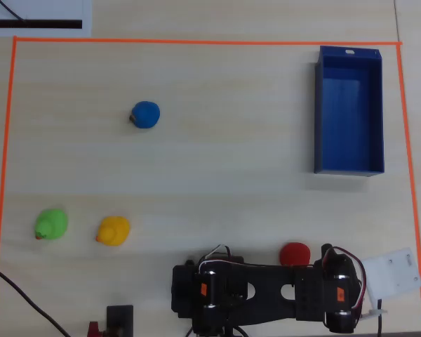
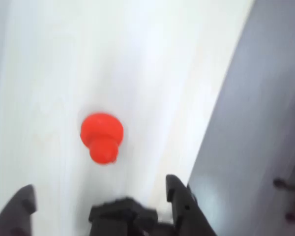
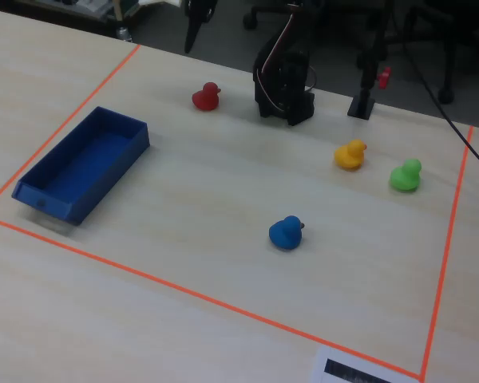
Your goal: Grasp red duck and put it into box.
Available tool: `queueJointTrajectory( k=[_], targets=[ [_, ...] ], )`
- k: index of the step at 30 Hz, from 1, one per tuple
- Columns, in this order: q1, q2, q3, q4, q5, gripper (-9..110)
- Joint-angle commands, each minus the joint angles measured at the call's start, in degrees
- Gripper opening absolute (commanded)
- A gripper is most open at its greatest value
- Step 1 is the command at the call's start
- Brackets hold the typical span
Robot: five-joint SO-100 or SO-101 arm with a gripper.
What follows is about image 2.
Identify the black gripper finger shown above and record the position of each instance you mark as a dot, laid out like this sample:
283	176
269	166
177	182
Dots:
12	216
189	218

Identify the black plastic block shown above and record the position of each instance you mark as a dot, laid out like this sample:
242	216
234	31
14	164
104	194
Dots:
123	218

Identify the red mushroom-shaped toy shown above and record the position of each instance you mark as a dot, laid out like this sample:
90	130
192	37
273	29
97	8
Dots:
102	137

